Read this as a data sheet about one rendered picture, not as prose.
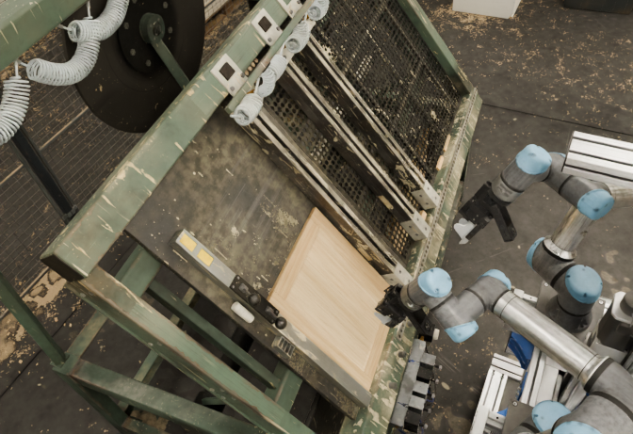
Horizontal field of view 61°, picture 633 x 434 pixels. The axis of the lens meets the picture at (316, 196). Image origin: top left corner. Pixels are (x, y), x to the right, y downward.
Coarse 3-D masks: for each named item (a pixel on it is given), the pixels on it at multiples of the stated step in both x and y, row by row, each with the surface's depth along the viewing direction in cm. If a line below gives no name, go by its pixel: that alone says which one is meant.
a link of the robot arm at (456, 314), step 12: (444, 300) 136; (456, 300) 137; (468, 300) 137; (432, 312) 138; (444, 312) 135; (456, 312) 135; (468, 312) 136; (480, 312) 138; (444, 324) 136; (456, 324) 134; (468, 324) 134; (456, 336) 135; (468, 336) 134
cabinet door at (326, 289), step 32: (320, 224) 199; (288, 256) 186; (320, 256) 196; (352, 256) 208; (288, 288) 181; (320, 288) 192; (352, 288) 204; (384, 288) 217; (288, 320) 178; (320, 320) 189; (352, 320) 200; (352, 352) 197
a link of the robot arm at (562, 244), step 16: (560, 224) 182; (576, 224) 176; (592, 224) 176; (544, 240) 187; (560, 240) 181; (576, 240) 179; (528, 256) 191; (544, 256) 186; (560, 256) 182; (544, 272) 187
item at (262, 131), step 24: (216, 72) 168; (240, 72) 175; (264, 72) 168; (264, 96) 172; (264, 120) 183; (264, 144) 186; (288, 144) 189; (288, 168) 191; (312, 168) 195; (312, 192) 196; (336, 216) 201; (360, 240) 207; (384, 264) 213
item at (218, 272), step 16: (176, 240) 153; (192, 256) 156; (208, 272) 159; (224, 272) 162; (224, 288) 163; (288, 336) 174; (304, 336) 179; (304, 352) 177; (320, 352) 182; (320, 368) 182; (336, 368) 186; (336, 384) 187; (352, 384) 190; (352, 400) 193; (368, 400) 194
